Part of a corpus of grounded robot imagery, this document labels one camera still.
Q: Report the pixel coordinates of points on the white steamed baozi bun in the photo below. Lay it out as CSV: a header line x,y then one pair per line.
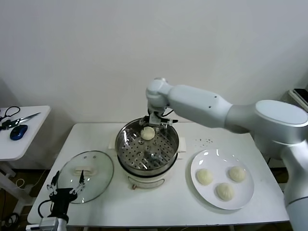
x,y
204,176
225,191
237,173
147,133

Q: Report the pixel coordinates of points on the steel steamer pot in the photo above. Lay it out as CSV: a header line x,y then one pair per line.
x,y
144,180

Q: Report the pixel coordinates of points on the perforated steel steamer basket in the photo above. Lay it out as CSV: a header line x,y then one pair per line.
x,y
125,144

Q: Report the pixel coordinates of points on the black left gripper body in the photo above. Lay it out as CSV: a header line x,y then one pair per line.
x,y
60,202

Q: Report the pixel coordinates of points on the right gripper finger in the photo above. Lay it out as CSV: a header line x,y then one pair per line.
x,y
166,122
145,122

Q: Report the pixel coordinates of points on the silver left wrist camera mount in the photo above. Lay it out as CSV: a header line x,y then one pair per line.
x,y
48,222

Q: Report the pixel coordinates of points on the white side table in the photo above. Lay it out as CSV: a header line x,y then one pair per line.
x,y
31,139

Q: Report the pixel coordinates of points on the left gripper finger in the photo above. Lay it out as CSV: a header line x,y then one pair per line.
x,y
81,178
55,179

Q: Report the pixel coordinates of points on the white round plate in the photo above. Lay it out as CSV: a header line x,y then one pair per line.
x,y
207,195

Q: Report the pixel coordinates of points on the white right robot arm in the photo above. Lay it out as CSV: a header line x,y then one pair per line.
x,y
197,106

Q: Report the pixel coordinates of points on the blue computer mouse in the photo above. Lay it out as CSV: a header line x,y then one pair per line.
x,y
18,132

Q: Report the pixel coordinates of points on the white shelf frame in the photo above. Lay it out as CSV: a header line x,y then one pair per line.
x,y
290,96

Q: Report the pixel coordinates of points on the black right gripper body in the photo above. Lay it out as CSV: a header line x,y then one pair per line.
x,y
155,119

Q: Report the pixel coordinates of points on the round glass pot lid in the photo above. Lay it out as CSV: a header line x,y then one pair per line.
x,y
101,168

